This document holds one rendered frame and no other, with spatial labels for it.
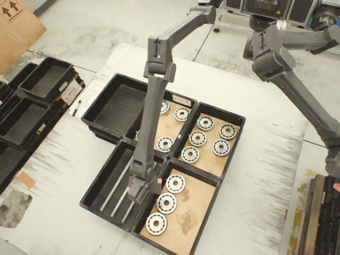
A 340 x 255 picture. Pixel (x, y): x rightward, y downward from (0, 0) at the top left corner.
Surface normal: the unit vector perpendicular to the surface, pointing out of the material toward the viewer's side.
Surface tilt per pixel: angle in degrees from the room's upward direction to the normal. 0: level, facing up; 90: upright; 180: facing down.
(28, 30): 73
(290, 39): 41
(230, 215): 0
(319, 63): 0
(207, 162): 0
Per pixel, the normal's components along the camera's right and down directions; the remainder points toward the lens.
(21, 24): 0.86, 0.18
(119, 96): -0.06, -0.50
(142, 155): -0.41, 0.00
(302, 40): 0.54, -0.15
